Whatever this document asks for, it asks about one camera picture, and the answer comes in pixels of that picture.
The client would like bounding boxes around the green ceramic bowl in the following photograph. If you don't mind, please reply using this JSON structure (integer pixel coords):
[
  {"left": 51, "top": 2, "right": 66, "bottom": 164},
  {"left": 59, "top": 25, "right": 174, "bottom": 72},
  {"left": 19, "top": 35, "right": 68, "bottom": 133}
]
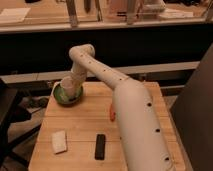
[{"left": 53, "top": 83, "right": 83, "bottom": 106}]

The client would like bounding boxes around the white ceramic cup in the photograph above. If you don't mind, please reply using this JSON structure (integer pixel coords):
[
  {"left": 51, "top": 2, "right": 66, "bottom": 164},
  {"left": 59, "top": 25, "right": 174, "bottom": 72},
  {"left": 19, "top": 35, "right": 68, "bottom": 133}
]
[{"left": 60, "top": 76, "right": 79, "bottom": 100}]

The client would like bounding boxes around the dark chair right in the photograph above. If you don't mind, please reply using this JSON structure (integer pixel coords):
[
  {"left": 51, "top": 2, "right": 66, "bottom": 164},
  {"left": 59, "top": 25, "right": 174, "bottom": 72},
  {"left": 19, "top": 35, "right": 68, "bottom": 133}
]
[{"left": 171, "top": 43, "right": 213, "bottom": 171}]

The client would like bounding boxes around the white paper sheet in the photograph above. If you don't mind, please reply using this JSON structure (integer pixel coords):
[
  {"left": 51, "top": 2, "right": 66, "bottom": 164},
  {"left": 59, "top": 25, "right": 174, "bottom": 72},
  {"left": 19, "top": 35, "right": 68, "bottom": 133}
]
[{"left": 0, "top": 8, "right": 30, "bottom": 24}]

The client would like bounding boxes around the black rectangular block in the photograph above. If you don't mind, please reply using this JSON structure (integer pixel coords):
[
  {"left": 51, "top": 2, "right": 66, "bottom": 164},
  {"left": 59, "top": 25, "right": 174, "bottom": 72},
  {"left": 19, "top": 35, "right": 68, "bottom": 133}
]
[{"left": 95, "top": 134, "right": 106, "bottom": 160}]

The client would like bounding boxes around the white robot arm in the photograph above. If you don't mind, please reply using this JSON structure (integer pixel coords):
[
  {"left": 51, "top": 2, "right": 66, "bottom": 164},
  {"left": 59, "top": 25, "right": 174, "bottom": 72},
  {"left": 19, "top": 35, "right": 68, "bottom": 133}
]
[{"left": 69, "top": 44, "right": 176, "bottom": 171}]

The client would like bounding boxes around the orange carrot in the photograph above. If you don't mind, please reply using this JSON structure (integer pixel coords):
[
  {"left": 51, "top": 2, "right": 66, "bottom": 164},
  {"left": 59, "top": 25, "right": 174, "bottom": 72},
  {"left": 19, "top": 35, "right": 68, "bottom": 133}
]
[{"left": 110, "top": 104, "right": 115, "bottom": 122}]

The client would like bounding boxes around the dark furniture left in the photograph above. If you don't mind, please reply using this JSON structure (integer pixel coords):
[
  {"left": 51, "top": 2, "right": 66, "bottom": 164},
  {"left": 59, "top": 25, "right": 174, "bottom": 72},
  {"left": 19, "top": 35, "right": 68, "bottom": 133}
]
[{"left": 0, "top": 78, "right": 41, "bottom": 168}]

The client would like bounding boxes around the white sponge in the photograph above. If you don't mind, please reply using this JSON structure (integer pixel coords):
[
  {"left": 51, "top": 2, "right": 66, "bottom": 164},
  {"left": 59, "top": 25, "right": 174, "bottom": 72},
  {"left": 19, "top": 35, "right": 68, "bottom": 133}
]
[{"left": 52, "top": 131, "right": 67, "bottom": 154}]

